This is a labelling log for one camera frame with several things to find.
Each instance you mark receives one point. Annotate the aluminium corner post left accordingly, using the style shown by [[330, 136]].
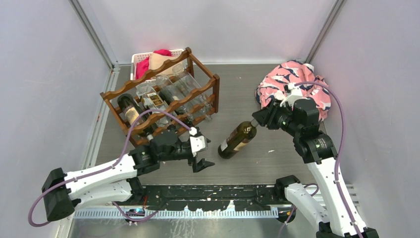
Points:
[[85, 14]]

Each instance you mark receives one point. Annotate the aluminium frame rail front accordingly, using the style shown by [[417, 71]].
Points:
[[111, 210]]

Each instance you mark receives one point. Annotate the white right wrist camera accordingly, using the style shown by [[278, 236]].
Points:
[[294, 93]]

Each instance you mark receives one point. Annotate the beige folded cloth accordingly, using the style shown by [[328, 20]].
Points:
[[156, 61]]

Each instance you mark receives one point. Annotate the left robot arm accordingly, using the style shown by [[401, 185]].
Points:
[[117, 181]]

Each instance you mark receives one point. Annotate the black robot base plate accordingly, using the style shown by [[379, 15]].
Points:
[[250, 197]]

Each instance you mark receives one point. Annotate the small clear glass bottle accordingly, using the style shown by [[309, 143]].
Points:
[[170, 93]]

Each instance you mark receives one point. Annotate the aluminium corner post right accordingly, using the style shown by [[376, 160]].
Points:
[[332, 15]]

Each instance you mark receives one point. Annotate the wooden wine rack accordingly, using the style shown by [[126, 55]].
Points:
[[159, 120]]

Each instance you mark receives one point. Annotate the red cloth in basket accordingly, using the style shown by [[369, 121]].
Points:
[[143, 66]]

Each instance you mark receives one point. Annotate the aluminium corner post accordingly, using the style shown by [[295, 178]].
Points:
[[85, 14], [332, 15]]

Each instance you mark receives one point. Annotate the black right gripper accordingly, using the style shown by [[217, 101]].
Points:
[[266, 117]]

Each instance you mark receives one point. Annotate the dark green bottle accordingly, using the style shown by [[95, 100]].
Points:
[[131, 109], [238, 138]]

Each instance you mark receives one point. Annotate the clear bottle with dark cap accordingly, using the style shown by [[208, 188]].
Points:
[[150, 98]]

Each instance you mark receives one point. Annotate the pink shark print cloth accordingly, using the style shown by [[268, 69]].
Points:
[[293, 71]]

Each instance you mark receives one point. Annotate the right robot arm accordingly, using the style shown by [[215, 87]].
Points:
[[338, 217]]

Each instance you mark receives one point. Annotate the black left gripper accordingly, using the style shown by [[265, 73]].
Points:
[[196, 166]]

